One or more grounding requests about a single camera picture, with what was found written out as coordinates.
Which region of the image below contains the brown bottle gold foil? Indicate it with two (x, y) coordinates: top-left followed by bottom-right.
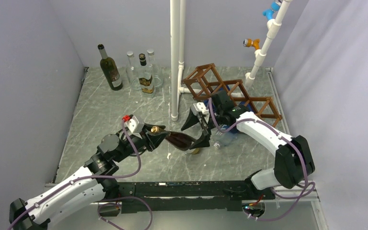
(166, 130), (200, 155)

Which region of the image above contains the white angled pvc pipe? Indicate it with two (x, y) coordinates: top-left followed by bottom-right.
(244, 0), (293, 89)

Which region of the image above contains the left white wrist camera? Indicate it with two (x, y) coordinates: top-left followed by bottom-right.
(122, 115), (145, 134)

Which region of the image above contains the white vertical pvc pipe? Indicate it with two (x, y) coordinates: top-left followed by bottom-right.
(169, 0), (190, 122)

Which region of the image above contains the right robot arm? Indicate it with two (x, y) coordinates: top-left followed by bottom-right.
(181, 91), (315, 199)

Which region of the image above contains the clear bottle with cork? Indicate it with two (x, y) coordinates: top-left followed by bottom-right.
(126, 51), (141, 91)

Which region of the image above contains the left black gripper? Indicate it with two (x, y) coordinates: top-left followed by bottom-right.
(114, 122), (169, 162)

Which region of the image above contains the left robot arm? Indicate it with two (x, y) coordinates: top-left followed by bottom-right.
(9, 124), (170, 230)

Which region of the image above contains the dark green wine bottle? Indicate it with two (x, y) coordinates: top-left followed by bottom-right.
(97, 44), (123, 91)

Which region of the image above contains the brown wooden wine rack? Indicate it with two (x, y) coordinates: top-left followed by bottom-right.
(181, 63), (283, 127)

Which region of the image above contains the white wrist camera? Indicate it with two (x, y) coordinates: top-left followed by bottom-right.
(191, 102), (210, 117)
(122, 115), (145, 134)

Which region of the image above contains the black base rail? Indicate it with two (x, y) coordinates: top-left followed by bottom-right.
(98, 180), (275, 217)

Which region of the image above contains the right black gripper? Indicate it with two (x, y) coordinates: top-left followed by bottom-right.
(181, 107), (223, 150)

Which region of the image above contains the orange pipe valve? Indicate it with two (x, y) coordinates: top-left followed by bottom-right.
(243, 38), (260, 50)

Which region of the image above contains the blue pipe valve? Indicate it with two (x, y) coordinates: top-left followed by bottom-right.
(263, 0), (282, 21)

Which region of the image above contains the small dark bottle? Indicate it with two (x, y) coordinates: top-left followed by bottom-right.
(138, 53), (155, 97)

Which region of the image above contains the clear bottle dark label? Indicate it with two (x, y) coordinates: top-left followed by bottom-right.
(147, 49), (163, 88)

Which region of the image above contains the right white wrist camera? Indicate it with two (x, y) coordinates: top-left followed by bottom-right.
(191, 102), (210, 117)

